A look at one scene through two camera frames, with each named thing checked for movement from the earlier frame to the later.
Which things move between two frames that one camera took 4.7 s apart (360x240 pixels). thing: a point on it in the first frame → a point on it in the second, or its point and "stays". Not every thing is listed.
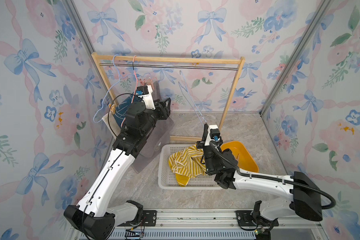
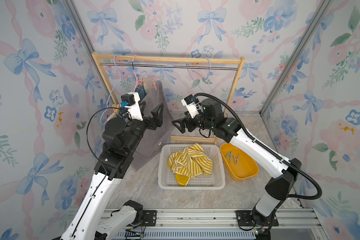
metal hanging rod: [178, 66] stays
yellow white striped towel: [187, 163] stays
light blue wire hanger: [190, 100] → [206, 78]
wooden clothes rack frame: [97, 57] stays
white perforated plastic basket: [166, 177] stays
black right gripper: [206, 134] → [190, 120]
